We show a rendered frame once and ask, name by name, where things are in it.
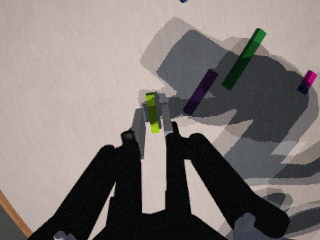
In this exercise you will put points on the purple rod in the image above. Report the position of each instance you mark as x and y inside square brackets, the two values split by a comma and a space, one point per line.
[200, 92]

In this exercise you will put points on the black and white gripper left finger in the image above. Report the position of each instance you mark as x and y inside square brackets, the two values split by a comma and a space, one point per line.
[78, 213]

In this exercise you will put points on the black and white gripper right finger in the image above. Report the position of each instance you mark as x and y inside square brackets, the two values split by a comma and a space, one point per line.
[254, 217]

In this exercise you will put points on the magenta rod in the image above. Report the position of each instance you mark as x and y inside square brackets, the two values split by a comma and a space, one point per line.
[309, 78]

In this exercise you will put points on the lime green rod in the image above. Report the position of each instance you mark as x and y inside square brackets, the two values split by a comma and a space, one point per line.
[152, 111]

